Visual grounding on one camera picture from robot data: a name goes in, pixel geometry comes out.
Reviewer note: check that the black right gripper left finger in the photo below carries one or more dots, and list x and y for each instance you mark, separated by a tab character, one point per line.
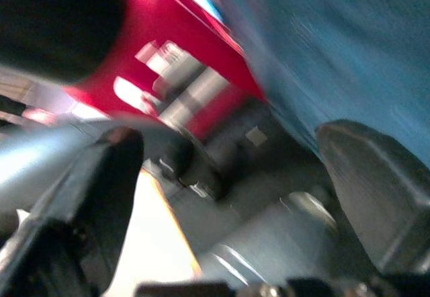
84	216

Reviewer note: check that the black rounded padded object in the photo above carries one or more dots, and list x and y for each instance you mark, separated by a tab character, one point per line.
53	21

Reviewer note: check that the blue cloth garment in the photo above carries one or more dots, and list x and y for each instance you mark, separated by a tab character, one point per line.
336	41

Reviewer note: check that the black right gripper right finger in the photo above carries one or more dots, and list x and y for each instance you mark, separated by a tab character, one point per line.
379	189

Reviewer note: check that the red plastic laundry basket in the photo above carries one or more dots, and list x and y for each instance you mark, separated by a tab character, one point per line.
161	25

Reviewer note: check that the grey robot leg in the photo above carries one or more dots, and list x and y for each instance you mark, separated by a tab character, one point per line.
268	182

